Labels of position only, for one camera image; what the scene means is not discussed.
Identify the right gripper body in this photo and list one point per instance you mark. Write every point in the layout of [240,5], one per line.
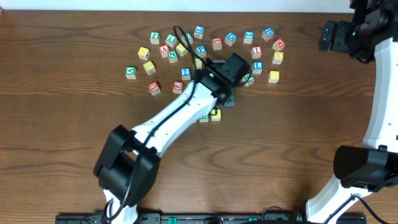
[346,38]

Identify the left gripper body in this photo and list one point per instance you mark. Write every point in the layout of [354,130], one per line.
[229,100]

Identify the green B block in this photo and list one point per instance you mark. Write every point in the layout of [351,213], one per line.
[204,119]

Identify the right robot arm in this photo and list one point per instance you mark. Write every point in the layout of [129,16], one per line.
[371,36]

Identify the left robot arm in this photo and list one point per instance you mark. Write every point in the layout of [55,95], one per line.
[129,161]

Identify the green J block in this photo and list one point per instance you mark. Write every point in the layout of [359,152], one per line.
[248,79]

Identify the blue L block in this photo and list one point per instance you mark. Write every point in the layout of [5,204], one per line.
[257,67]

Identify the yellow C block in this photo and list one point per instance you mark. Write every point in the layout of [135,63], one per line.
[198,63]

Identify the yellow G block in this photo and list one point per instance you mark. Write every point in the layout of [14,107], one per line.
[274,76]

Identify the red I block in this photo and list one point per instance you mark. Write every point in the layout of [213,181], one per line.
[256,52]

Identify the blue P block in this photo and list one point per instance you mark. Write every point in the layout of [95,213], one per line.
[201,51]

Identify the red U block upper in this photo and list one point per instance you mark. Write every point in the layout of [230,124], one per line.
[217,43]

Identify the red u block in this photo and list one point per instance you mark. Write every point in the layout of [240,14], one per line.
[154,88]
[217,43]

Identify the blue D block left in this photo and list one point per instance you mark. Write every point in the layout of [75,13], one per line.
[230,39]

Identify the blue d block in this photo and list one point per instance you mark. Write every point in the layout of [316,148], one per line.
[230,39]
[267,34]

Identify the red M block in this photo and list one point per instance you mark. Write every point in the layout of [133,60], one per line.
[278,45]

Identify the yellow K block right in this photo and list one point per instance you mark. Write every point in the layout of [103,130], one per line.
[277,58]

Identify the yellow k block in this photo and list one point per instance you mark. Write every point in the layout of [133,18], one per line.
[143,53]
[277,58]

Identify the blue 5 block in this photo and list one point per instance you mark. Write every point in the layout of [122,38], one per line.
[248,37]

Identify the yellow S block upper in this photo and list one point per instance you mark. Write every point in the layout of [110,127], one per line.
[181,50]

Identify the yellow s block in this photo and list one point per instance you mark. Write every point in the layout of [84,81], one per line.
[149,67]
[181,50]

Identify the green N block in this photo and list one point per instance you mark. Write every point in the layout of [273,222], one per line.
[172,56]

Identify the blue D block right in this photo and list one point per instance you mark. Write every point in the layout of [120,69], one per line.
[267,34]

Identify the green Z block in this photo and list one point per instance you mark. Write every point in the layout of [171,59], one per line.
[187,39]

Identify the blue block top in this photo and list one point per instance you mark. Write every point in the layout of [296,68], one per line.
[199,32]

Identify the red U block lower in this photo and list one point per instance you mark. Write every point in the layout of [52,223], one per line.
[154,88]

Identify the red A block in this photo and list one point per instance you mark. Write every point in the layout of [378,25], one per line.
[164,50]

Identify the green L block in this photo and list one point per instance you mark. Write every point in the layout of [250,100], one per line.
[171,40]

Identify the yellow S block lower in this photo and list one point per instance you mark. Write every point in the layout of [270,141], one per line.
[149,67]

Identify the green block top left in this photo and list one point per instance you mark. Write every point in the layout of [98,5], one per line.
[155,38]

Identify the green V block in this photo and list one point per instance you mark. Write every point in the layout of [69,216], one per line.
[131,73]

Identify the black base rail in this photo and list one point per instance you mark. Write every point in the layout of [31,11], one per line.
[156,218]

